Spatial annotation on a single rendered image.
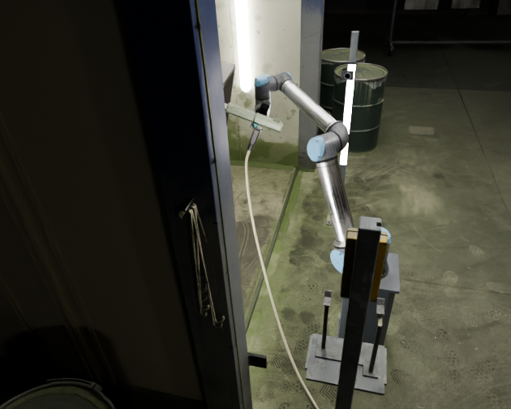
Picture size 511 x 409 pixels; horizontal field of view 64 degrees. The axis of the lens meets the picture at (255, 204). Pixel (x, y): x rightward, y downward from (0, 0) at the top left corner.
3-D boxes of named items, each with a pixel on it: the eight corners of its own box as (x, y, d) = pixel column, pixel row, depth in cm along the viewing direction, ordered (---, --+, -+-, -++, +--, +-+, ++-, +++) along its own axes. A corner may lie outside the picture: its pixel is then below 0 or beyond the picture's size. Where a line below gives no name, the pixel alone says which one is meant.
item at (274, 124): (270, 154, 230) (285, 119, 216) (269, 159, 226) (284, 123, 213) (187, 123, 226) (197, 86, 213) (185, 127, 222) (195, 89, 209)
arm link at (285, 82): (362, 133, 208) (286, 66, 243) (343, 140, 203) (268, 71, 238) (355, 150, 217) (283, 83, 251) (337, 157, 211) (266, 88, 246)
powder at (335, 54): (367, 51, 512) (367, 50, 511) (359, 64, 472) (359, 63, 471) (325, 49, 530) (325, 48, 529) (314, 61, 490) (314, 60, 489)
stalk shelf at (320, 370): (305, 380, 168) (305, 377, 167) (312, 334, 186) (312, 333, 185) (384, 396, 161) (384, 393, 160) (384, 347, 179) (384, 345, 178)
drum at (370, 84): (325, 134, 522) (329, 63, 471) (371, 132, 521) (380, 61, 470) (332, 157, 475) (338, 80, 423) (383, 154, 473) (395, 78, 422)
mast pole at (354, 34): (335, 221, 377) (351, 32, 282) (335, 217, 381) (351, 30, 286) (340, 221, 376) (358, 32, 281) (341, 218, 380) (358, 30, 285)
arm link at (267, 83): (267, 71, 240) (268, 92, 247) (250, 75, 235) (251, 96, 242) (276, 75, 233) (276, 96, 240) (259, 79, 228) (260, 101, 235)
